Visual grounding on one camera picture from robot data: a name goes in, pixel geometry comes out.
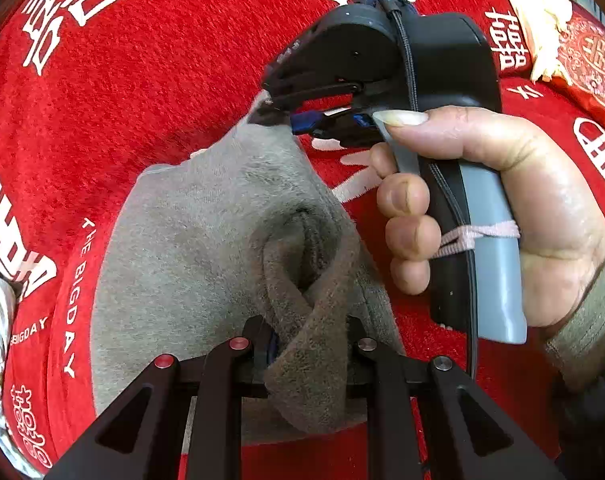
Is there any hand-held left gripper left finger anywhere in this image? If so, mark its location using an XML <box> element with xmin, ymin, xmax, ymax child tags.
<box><xmin>45</xmin><ymin>316</ymin><xmax>279</xmax><ymax>480</ymax></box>

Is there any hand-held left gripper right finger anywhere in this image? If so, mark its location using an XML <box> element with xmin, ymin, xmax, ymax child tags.
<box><xmin>347</xmin><ymin>316</ymin><xmax>567</xmax><ymax>480</ymax></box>

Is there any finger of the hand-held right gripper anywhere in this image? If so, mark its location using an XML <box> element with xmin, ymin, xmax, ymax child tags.
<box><xmin>288</xmin><ymin>106</ymin><xmax>386</xmax><ymax>150</ymax></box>
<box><xmin>260</xmin><ymin>80</ymin><xmax>366</xmax><ymax>113</ymax></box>

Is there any grey fleece garment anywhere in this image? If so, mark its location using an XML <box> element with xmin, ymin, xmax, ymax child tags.
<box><xmin>90</xmin><ymin>92</ymin><xmax>408</xmax><ymax>447</ymax></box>

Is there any person's right forearm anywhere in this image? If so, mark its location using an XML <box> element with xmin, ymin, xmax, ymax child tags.
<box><xmin>543</xmin><ymin>237</ymin><xmax>605</xmax><ymax>480</ymax></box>

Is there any person's right hand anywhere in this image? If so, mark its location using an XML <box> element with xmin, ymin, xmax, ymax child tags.
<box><xmin>370</xmin><ymin>105</ymin><xmax>605</xmax><ymax>331</ymax></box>

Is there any cream cloth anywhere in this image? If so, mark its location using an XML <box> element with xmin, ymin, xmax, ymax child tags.
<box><xmin>499</xmin><ymin>0</ymin><xmax>574</xmax><ymax>85</ymax></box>

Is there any red printed blanket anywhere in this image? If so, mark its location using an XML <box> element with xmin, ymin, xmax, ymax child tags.
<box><xmin>0</xmin><ymin>0</ymin><xmax>605</xmax><ymax>480</ymax></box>

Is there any black cable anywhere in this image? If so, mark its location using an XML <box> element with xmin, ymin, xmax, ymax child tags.
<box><xmin>367</xmin><ymin>0</ymin><xmax>479</xmax><ymax>382</ymax></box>

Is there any pink string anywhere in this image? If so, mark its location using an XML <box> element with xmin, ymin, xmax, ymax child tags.
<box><xmin>429</xmin><ymin>220</ymin><xmax>522</xmax><ymax>261</ymax></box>

